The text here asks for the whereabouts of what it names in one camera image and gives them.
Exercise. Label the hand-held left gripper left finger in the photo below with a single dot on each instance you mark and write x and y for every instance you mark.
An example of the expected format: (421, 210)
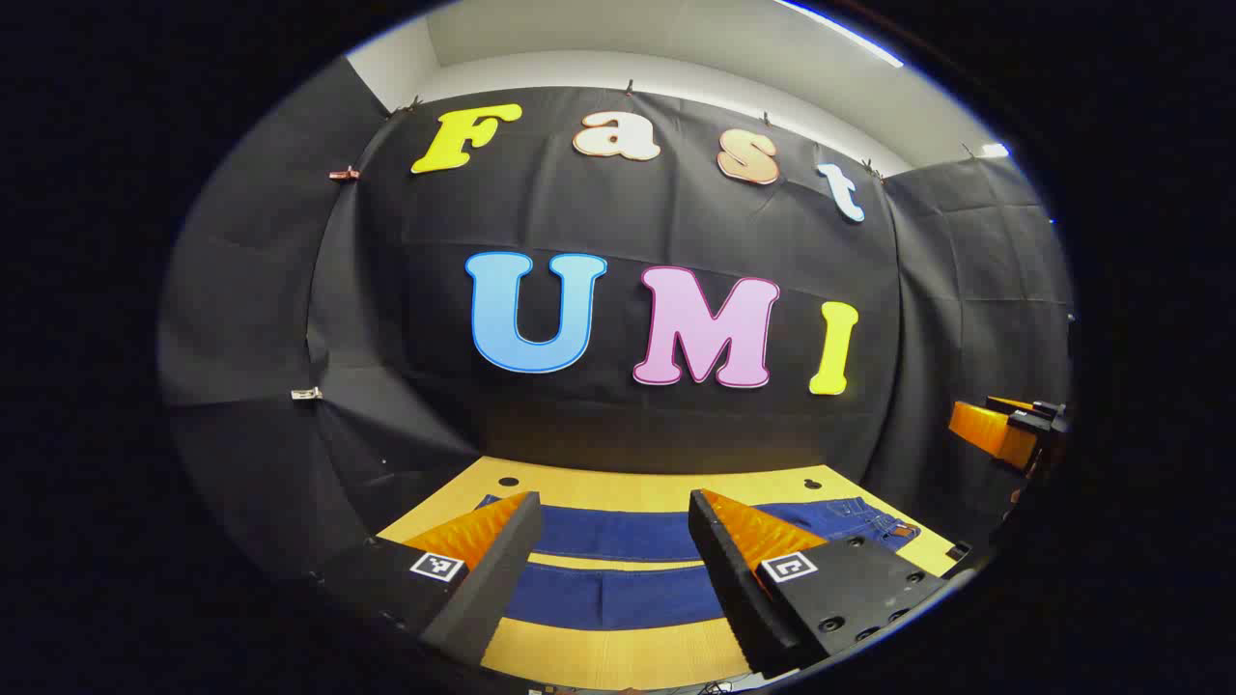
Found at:
(502, 579)

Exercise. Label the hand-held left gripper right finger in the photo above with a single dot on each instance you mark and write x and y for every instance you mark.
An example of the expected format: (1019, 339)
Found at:
(734, 579)

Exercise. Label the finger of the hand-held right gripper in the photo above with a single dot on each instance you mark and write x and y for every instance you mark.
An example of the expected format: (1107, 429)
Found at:
(990, 432)

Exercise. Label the blue denim jeans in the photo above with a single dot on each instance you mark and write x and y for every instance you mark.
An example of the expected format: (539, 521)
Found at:
(618, 533)

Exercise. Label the reddish cloth clip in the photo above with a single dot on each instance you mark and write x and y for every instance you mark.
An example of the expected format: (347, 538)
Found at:
(343, 174)

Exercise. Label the black table bracket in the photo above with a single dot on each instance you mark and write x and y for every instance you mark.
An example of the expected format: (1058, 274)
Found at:
(957, 550)

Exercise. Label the white cloth clip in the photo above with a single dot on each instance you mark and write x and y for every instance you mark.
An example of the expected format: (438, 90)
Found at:
(305, 393)

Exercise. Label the black backdrop cloth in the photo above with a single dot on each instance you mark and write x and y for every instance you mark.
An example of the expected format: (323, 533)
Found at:
(599, 212)

